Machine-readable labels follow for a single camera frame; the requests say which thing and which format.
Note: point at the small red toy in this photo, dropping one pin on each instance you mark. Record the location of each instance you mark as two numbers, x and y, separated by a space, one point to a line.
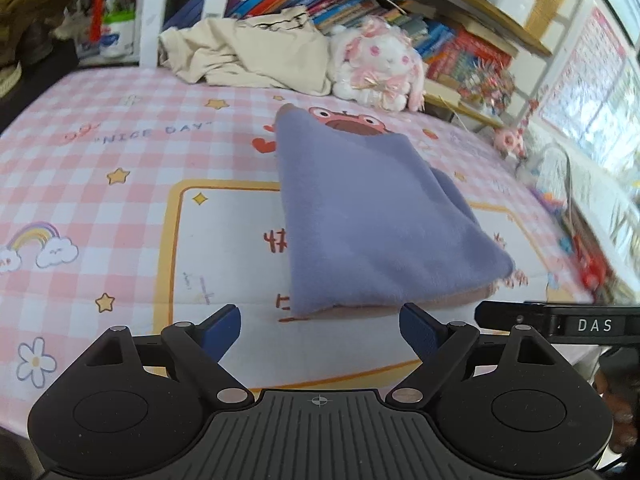
592 270

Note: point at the white and pink bunny plush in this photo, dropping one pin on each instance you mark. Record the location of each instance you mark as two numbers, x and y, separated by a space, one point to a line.
380 60

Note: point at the large black framed picture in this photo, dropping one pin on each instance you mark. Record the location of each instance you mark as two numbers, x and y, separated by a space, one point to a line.
625 5

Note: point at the colourful paper ornament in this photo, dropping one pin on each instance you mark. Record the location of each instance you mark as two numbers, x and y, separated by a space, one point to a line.
487 82

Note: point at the cream garment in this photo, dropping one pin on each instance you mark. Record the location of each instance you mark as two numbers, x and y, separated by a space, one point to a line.
260 55

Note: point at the white storage box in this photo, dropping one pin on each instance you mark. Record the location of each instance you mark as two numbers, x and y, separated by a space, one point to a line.
510 0

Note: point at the pink checked printed mat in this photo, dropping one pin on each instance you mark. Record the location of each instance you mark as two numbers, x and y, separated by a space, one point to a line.
100 160

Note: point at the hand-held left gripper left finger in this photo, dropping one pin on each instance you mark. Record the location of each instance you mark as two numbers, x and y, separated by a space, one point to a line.
222 330

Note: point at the stack of thin books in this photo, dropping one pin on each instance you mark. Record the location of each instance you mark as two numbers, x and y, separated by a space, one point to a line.
615 260

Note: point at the purple and brown sweater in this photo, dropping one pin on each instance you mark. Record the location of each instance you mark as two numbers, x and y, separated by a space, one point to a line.
375 210

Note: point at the dark cloth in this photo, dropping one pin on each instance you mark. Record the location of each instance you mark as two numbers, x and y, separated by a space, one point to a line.
30 70

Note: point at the grey quilted cloth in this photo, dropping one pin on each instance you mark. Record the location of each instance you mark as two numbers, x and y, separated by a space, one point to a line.
600 195

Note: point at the pale wall chart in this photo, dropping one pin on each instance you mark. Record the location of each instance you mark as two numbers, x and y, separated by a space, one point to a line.
620 110

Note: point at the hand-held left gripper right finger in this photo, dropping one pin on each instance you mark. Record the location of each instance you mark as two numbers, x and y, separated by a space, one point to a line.
417 330

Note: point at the small pink plush toy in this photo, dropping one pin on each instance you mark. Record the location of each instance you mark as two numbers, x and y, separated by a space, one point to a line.
510 140

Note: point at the pink alphabet poster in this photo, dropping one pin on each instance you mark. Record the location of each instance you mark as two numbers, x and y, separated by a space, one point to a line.
585 70

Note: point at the white and wooden bookshelf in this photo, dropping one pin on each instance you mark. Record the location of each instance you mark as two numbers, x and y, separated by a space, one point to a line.
152 20

